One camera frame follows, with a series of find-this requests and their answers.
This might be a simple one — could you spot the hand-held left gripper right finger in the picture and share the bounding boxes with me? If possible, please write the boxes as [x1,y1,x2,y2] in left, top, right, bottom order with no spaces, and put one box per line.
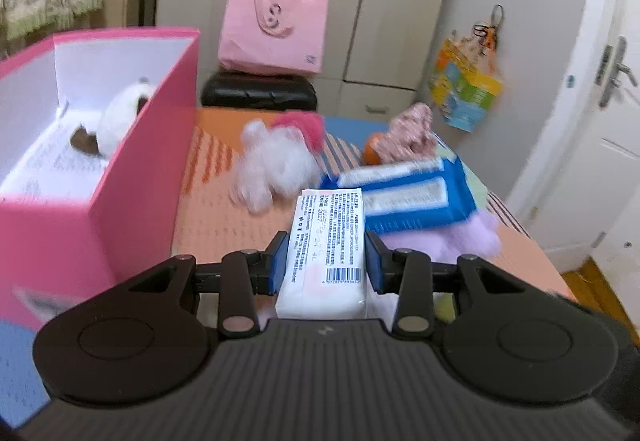
[365,230,526,342]

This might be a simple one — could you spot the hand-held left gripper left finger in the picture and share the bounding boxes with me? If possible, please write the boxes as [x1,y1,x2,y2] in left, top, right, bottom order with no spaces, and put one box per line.
[127,231,291,340]

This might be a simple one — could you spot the white tissue pack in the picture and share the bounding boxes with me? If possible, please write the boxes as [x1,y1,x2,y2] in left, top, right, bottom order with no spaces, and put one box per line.
[275,188,386,322]

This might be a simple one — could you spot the purple plush toy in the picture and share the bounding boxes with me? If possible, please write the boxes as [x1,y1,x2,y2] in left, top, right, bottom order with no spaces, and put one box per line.
[380,211,501,267]

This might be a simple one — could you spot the blue wet wipes pack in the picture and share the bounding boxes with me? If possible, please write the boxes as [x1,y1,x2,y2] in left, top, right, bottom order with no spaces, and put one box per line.
[320,156,478,234]

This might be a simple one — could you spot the pink floral fabric cap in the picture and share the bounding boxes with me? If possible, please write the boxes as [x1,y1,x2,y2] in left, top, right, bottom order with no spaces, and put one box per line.
[377,104,436,159]

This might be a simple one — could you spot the pink cardboard box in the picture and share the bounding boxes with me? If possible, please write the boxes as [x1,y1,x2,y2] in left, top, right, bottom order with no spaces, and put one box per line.
[0,27,202,332]

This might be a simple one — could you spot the orange ball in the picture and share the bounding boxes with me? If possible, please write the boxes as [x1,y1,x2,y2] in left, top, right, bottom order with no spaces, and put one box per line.
[362,132,396,166]

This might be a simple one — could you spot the black suitcase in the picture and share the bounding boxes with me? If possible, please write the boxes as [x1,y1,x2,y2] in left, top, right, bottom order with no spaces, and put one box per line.
[201,71,318,112]

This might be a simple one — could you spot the colourful hanging bag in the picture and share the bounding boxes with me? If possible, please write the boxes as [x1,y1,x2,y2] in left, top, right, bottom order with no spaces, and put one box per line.
[429,24,505,132]

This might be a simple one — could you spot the white and brown plush toy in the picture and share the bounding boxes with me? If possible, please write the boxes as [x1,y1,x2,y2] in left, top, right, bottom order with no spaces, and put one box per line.
[70,77,153,159]

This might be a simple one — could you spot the pink tote bag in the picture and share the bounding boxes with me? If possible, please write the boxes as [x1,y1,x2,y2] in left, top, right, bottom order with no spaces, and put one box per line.
[217,0,329,77]

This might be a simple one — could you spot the white door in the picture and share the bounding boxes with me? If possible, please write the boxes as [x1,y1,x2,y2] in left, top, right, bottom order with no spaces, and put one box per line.
[505,0,640,272]

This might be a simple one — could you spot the pink fluffy hair tie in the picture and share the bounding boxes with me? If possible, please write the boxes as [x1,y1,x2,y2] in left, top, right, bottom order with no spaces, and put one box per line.
[272,114,327,154]

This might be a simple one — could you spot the metal wall hook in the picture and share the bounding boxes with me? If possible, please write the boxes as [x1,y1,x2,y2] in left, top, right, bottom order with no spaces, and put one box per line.
[472,5,504,47]

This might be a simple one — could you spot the metal door handle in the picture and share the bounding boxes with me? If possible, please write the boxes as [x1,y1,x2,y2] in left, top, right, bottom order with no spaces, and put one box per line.
[602,37,639,107]

